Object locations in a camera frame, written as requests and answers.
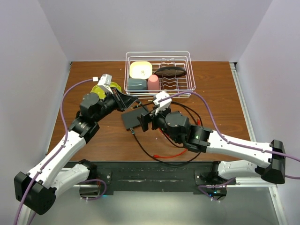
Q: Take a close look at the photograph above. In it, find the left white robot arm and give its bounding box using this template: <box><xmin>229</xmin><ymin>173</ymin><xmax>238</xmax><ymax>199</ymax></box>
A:
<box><xmin>14</xmin><ymin>88</ymin><xmax>138</xmax><ymax>215</ymax></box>

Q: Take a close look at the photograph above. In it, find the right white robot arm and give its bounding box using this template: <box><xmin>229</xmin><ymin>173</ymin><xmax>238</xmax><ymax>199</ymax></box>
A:
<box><xmin>137</xmin><ymin>108</ymin><xmax>285</xmax><ymax>184</ymax></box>

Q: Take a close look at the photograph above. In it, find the green scalloped plate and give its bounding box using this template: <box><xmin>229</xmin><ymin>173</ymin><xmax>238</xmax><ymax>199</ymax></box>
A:
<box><xmin>91</xmin><ymin>82</ymin><xmax>122</xmax><ymax>99</ymax></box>

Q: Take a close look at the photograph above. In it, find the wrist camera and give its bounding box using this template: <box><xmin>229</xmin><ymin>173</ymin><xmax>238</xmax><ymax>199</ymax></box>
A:
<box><xmin>153</xmin><ymin>91</ymin><xmax>172</xmax><ymax>115</ymax></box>
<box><xmin>97</xmin><ymin>74</ymin><xmax>113</xmax><ymax>93</ymax></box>

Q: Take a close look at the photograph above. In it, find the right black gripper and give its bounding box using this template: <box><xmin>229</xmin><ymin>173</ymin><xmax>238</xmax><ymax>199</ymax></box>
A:
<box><xmin>136</xmin><ymin>104</ymin><xmax>180</xmax><ymax>143</ymax></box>

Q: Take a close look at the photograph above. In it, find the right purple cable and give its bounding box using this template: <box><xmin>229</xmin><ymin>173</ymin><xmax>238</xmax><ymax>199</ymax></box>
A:
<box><xmin>158</xmin><ymin>90</ymin><xmax>300</xmax><ymax>201</ymax></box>

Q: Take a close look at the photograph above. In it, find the grey-blue cup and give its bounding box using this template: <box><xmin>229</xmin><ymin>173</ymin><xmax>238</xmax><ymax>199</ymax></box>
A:
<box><xmin>127</xmin><ymin>78</ymin><xmax>147</xmax><ymax>91</ymax></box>

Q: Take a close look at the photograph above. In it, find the purple cable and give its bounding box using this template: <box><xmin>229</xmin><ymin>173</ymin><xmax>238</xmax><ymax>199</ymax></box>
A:
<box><xmin>13</xmin><ymin>76</ymin><xmax>107</xmax><ymax>225</ymax></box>
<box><xmin>158</xmin><ymin>90</ymin><xmax>300</xmax><ymax>201</ymax></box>

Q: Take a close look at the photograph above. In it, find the white wire dish rack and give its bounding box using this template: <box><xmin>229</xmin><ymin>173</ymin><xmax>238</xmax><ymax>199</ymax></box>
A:
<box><xmin>124</xmin><ymin>51</ymin><xmax>196</xmax><ymax>99</ymax></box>

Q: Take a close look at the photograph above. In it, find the black network switch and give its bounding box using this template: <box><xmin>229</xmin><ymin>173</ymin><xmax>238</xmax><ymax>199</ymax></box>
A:
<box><xmin>121</xmin><ymin>107</ymin><xmax>149</xmax><ymax>131</ymax></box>

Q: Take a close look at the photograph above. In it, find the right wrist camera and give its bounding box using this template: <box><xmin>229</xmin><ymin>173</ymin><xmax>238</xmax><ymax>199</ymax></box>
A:
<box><xmin>153</xmin><ymin>91</ymin><xmax>172</xmax><ymax>115</ymax></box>

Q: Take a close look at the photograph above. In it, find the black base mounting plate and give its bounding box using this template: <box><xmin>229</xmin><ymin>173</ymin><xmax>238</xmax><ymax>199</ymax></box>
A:
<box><xmin>61</xmin><ymin>160</ymin><xmax>236</xmax><ymax>196</ymax></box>

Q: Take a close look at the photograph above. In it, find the pink plastic cup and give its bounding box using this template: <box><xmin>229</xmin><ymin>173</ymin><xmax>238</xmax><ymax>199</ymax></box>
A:
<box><xmin>147</xmin><ymin>75</ymin><xmax>160</xmax><ymax>92</ymax></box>

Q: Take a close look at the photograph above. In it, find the yellow square bowl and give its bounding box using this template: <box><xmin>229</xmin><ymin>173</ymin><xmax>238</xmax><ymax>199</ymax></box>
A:
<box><xmin>129</xmin><ymin>61</ymin><xmax>152</xmax><ymax>79</ymax></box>

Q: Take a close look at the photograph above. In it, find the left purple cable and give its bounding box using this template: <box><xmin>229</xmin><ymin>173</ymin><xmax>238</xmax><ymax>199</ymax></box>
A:
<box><xmin>13</xmin><ymin>76</ymin><xmax>107</xmax><ymax>225</ymax></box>

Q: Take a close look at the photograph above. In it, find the red ethernet cable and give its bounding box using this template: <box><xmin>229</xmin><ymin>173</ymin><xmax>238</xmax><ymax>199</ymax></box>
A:
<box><xmin>152</xmin><ymin>119</ymin><xmax>203</xmax><ymax>159</ymax></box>

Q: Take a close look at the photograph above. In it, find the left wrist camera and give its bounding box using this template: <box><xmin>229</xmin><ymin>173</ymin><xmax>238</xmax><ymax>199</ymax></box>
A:
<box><xmin>97</xmin><ymin>74</ymin><xmax>113</xmax><ymax>93</ymax></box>

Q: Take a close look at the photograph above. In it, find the dark brown oval plate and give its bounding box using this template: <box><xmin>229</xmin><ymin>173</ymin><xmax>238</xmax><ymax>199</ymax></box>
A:
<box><xmin>154</xmin><ymin>67</ymin><xmax>187</xmax><ymax>78</ymax></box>

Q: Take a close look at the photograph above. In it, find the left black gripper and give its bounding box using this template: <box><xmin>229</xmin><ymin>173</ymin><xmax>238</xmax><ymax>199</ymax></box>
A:
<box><xmin>93</xmin><ymin>87</ymin><xmax>137</xmax><ymax>122</ymax></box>

